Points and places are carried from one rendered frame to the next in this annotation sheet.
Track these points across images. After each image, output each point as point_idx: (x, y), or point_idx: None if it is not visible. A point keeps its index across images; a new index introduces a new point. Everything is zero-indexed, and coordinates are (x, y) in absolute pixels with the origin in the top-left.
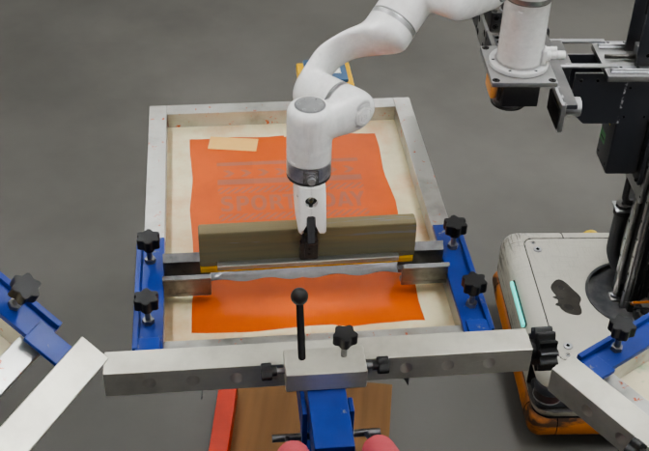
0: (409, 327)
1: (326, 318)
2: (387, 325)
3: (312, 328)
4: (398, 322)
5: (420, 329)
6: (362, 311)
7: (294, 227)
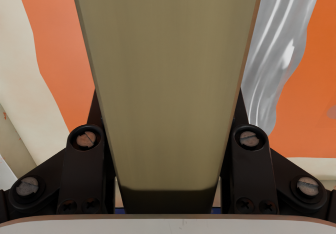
0: (56, 143)
1: (54, 23)
2: (54, 119)
3: None
4: (68, 132)
5: (8, 176)
6: (89, 89)
7: (125, 168)
